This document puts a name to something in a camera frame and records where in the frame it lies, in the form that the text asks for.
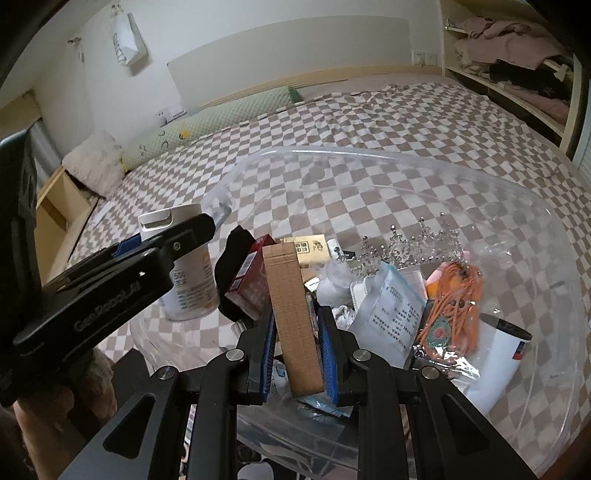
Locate white sachet with blue print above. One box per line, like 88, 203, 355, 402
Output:
347, 262, 428, 370

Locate clear plastic container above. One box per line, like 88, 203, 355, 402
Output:
129, 147, 591, 480

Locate green long pillow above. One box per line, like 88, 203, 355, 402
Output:
121, 87, 304, 171

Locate black sock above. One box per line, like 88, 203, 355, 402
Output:
213, 225, 259, 324

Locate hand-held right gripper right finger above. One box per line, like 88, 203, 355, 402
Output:
318, 305, 540, 480

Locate white fuzzy pillow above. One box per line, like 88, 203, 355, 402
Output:
62, 130, 126, 197

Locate white plastic bottle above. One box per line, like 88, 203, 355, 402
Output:
139, 205, 221, 322

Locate orange cord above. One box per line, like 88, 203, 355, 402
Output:
413, 261, 485, 363

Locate checkered bedsheet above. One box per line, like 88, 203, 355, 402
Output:
69, 82, 591, 467

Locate white hanging bag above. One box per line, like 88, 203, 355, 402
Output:
111, 11, 151, 75

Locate wooden wardrobe shelf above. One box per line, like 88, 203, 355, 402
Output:
441, 0, 583, 160

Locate silver tiara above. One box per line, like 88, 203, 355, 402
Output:
359, 215, 469, 275

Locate white tumbler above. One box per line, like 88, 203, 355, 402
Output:
463, 313, 533, 416

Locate beige printed carton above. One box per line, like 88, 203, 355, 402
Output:
277, 235, 334, 269

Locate white crumpled tissue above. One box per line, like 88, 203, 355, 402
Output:
316, 263, 356, 306

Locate wall socket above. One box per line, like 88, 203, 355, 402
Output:
156, 104, 188, 126

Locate red carton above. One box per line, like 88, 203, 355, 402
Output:
225, 234, 278, 319

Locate person's left hand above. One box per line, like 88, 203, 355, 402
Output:
14, 348, 117, 462

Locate wooden nightstand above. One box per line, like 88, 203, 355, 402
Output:
34, 166, 101, 283

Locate brown cardboard box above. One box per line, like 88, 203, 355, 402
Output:
262, 242, 325, 398

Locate pink clothes pile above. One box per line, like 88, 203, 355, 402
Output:
454, 16, 565, 71

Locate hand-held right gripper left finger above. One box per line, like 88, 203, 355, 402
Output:
60, 305, 278, 480

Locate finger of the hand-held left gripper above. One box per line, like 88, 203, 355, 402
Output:
69, 233, 142, 278
137, 212, 218, 260

